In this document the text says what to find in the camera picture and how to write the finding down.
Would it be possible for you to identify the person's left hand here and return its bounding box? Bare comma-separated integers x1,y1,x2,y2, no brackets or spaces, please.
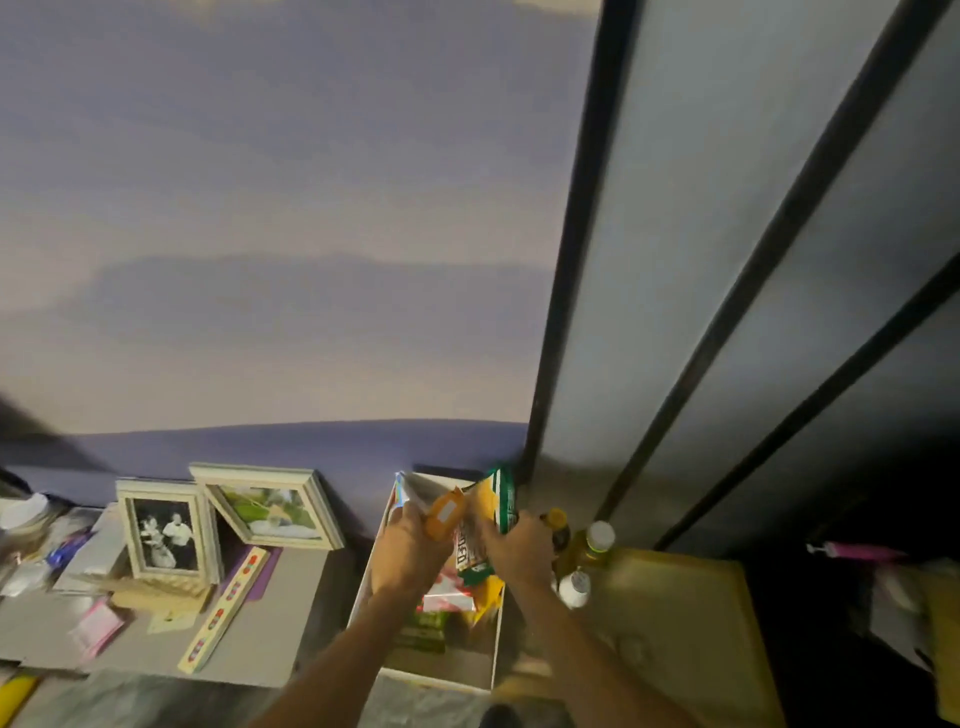
370,498,456,603

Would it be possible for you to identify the person's right hand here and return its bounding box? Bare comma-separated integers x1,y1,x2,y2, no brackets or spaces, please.
475,510,558,598

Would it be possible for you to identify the blue and white paper packet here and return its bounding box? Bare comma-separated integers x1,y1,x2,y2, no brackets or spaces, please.
393,471,454,519

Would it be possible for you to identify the orange sachet with white label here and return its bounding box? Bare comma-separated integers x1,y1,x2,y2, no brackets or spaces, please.
423,487,469,543

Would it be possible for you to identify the green and yellow snack packet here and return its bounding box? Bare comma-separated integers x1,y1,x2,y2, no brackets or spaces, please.
454,463,520,588

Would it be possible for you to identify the person's left forearm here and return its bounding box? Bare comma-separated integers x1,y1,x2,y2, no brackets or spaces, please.
246,586,426,728

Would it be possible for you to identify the person's right forearm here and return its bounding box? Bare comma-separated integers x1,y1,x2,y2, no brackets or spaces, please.
507,579,700,728

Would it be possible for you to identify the dark bottle with yellow cap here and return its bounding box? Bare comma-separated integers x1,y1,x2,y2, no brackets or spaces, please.
540,507,572,558

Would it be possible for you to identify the amber bottle with white cap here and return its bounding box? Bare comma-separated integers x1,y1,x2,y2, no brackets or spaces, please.
567,520,617,577

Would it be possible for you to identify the red and white packet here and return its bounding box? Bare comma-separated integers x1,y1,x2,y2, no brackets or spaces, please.
421,573,478,615

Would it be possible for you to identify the white cardboard box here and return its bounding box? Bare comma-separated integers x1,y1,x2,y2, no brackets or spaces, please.
347,471,513,696

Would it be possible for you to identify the purple paper sheet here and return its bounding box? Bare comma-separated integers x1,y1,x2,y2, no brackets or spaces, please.
222,543,284,603

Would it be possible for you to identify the grey board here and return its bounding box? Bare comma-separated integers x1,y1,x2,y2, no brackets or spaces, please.
0,507,333,689

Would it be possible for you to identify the cream strip with coloured dots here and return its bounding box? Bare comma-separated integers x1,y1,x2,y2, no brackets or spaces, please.
177,546,270,675

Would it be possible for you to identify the white paper stack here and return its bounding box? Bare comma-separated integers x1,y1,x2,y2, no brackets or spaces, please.
51,504,129,595

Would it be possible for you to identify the black framed frosted window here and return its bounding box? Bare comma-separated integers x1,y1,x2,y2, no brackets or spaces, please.
517,0,960,555

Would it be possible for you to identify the pink packet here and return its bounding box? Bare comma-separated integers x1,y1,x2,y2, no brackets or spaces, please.
69,599,126,656

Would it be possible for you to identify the pink stick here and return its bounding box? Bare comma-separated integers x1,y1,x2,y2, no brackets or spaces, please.
805,541,910,564

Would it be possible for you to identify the white bowl stack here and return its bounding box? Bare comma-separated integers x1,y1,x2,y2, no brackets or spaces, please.
0,491,52,537

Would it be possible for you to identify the yellow object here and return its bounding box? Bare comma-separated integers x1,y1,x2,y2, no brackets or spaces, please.
0,673,40,727

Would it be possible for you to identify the frame with colour photo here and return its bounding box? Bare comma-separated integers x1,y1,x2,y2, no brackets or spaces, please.
188,462,347,552

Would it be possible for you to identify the frame with black-and-white photo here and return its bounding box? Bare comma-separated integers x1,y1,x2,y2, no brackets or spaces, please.
115,479,225,587

